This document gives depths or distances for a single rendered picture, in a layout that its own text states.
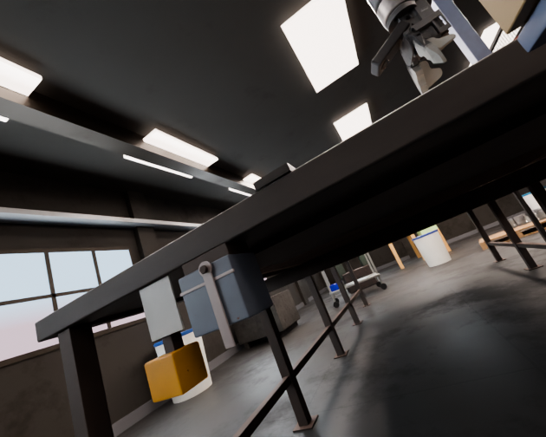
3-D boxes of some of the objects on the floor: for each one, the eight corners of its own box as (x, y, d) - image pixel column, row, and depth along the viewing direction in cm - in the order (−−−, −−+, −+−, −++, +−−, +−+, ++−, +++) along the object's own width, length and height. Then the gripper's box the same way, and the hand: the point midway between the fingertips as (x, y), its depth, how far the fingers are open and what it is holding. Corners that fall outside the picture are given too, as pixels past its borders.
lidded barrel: (456, 258, 516) (438, 228, 532) (427, 269, 535) (412, 239, 551) (451, 257, 563) (436, 229, 580) (425, 266, 583) (411, 239, 599)
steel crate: (260, 337, 540) (249, 305, 556) (303, 322, 504) (290, 288, 521) (239, 352, 467) (226, 315, 484) (288, 335, 432) (273, 296, 449)
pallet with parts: (549, 222, 493) (539, 206, 501) (564, 223, 427) (552, 205, 435) (480, 246, 550) (471, 232, 558) (484, 250, 485) (473, 234, 493)
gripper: (429, -40, 53) (484, 32, 48) (416, 33, 72) (456, 91, 67) (386, -10, 56) (436, 61, 51) (385, 53, 74) (420, 110, 69)
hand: (434, 86), depth 60 cm, fingers open, 14 cm apart
